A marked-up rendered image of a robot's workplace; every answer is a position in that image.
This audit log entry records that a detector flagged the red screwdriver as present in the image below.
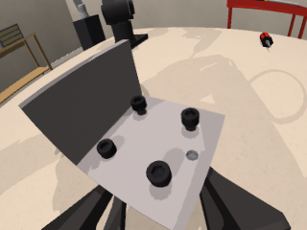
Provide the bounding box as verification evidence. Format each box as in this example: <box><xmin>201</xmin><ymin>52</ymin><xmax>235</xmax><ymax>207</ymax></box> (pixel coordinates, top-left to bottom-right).
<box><xmin>260</xmin><ymin>33</ymin><xmax>273</xmax><ymax>48</ymax></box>

